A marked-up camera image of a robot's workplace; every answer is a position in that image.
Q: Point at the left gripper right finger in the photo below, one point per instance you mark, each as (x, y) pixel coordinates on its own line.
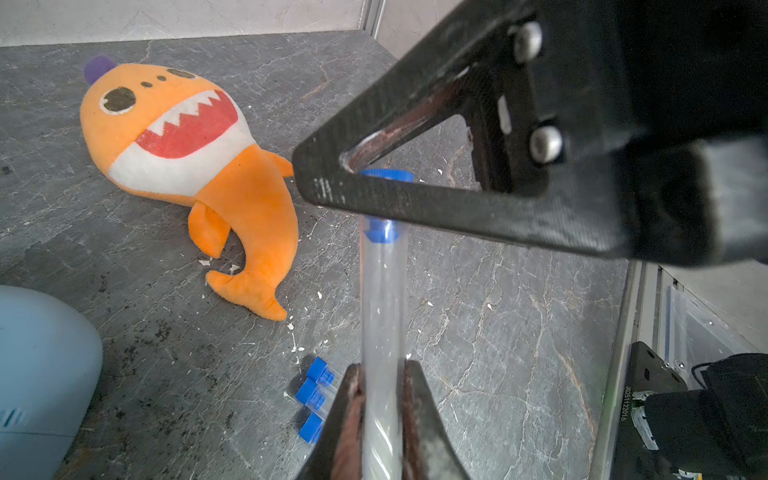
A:
(427, 450)

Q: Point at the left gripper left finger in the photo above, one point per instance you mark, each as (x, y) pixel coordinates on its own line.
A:
(337, 455)

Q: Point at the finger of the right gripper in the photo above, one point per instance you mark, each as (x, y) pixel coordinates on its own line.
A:
(472, 97)
(480, 204)

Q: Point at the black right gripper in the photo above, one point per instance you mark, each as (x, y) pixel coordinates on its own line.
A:
(699, 84)

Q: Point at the test tube with blue stopper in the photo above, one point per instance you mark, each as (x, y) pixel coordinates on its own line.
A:
(383, 266)

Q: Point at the light blue plastic cup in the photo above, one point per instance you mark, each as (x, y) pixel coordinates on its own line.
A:
(51, 360)

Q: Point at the orange shark plush toy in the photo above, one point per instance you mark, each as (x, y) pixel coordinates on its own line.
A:
(167, 134)

